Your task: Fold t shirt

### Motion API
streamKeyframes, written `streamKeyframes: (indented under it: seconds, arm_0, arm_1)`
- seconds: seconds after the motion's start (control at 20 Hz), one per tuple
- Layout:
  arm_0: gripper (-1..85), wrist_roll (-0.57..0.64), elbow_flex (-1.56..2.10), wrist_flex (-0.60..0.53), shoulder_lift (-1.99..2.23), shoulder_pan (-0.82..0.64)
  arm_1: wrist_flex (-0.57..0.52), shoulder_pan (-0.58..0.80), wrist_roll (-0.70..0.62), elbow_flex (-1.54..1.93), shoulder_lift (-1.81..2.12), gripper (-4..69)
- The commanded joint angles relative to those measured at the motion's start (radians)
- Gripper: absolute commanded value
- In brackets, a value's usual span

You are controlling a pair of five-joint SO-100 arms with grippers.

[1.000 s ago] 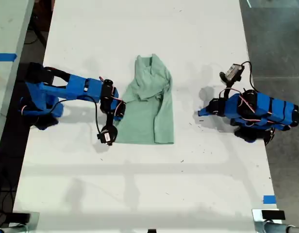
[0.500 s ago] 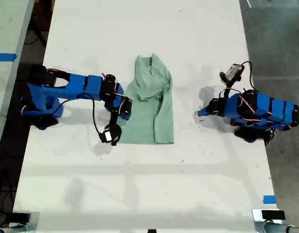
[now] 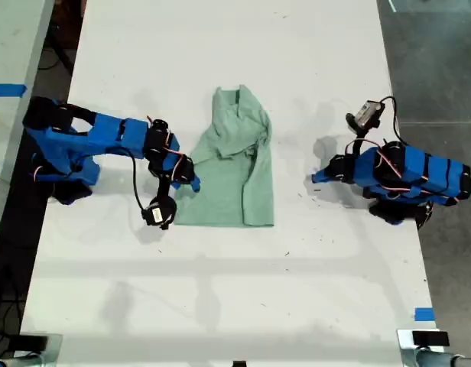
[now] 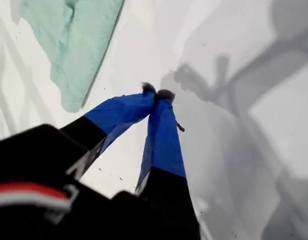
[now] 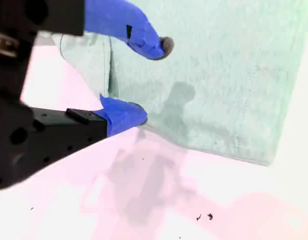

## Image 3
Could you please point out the small black box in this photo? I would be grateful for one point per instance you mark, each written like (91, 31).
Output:
(33, 341)
(430, 338)

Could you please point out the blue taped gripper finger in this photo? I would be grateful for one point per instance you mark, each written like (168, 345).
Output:
(177, 184)
(324, 180)
(193, 181)
(323, 171)

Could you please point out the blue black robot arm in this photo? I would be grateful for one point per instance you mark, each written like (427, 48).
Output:
(105, 134)
(411, 172)

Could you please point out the black camera box white label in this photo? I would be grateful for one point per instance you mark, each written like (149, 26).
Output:
(159, 214)

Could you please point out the pale side table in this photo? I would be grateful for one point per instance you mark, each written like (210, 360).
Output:
(13, 46)

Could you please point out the pale green T-shirt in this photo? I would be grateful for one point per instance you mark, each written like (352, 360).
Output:
(231, 172)

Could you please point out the long blue tape strip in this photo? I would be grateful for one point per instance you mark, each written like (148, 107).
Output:
(8, 89)

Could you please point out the black silver camera box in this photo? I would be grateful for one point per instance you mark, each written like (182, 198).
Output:
(367, 116)

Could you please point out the short blue tape strip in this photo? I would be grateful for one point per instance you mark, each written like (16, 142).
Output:
(424, 314)

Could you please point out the metal table clamp bracket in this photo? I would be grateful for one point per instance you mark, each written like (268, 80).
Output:
(405, 348)
(54, 349)

